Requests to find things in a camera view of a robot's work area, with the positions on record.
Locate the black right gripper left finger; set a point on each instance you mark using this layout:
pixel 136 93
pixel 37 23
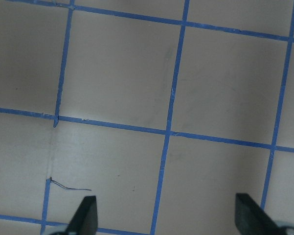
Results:
pixel 85 219

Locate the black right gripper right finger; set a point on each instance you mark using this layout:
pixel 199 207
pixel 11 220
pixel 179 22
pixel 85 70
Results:
pixel 250 219

